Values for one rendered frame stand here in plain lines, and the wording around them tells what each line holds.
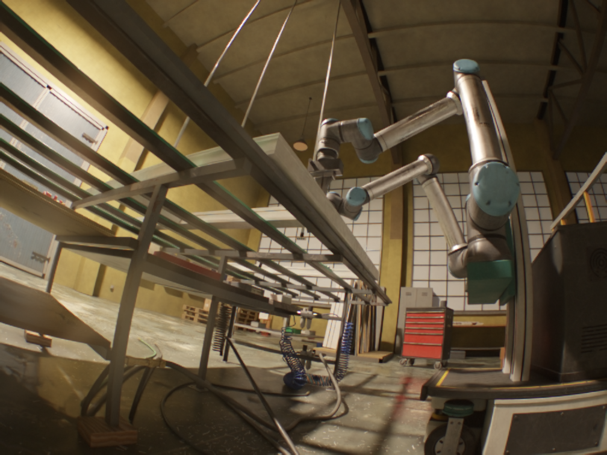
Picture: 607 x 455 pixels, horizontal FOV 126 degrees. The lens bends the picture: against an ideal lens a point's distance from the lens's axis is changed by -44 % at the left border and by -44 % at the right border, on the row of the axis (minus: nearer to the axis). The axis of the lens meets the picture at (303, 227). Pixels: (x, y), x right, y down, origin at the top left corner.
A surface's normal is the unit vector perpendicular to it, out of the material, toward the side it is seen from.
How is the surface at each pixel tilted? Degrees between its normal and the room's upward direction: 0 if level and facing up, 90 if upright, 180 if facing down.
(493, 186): 95
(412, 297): 90
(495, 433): 90
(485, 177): 95
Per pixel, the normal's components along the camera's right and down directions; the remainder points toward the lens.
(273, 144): -0.41, -0.38
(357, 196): -0.07, -0.31
